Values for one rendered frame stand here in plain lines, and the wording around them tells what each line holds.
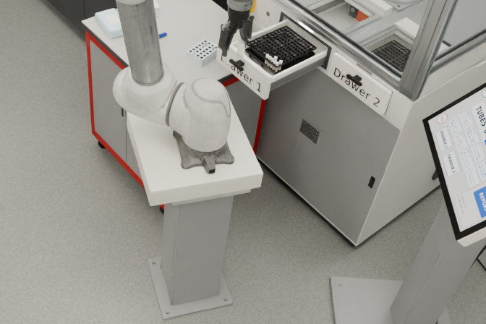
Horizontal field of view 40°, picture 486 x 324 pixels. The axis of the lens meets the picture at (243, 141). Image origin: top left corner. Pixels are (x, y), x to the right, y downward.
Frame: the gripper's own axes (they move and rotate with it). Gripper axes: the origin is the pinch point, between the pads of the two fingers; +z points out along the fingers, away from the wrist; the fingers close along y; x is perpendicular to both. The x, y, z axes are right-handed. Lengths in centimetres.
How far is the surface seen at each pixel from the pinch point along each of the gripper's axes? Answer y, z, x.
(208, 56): 9.3, 21.1, 23.4
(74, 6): 23, 79, 155
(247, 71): 8.1, 11.8, -0.5
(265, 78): 8.2, 8.9, -9.7
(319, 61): 38.3, 13.9, -9.9
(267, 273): 3, 100, -36
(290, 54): 28.0, 10.7, -3.1
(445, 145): 27, 0, -75
